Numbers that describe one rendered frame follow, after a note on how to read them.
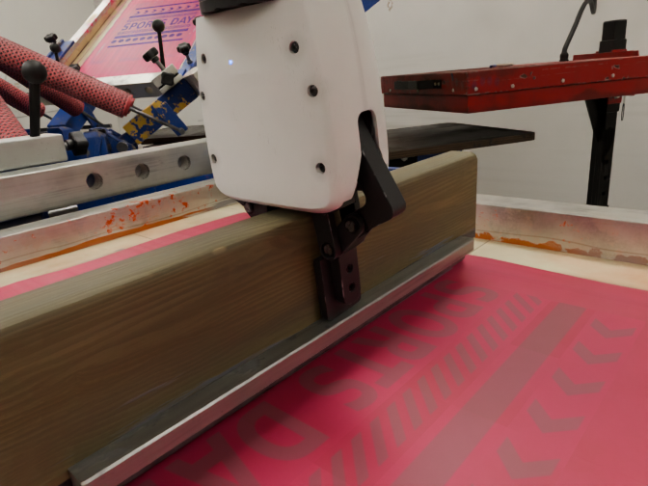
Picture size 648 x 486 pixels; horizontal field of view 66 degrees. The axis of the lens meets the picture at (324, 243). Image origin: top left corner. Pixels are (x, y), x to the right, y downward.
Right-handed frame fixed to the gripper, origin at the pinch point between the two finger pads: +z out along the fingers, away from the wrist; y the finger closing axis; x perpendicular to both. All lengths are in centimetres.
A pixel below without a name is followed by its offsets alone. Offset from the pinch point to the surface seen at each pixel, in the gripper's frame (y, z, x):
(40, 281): -32.1, 5.3, -6.2
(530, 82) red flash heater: -24, 1, 100
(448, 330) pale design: 5.4, 6.0, 6.6
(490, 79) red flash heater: -30, -1, 91
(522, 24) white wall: -66, -9, 202
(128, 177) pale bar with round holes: -45.7, 1.0, 11.9
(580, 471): 15.8, 5.4, -1.3
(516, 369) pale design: 10.7, 5.8, 4.6
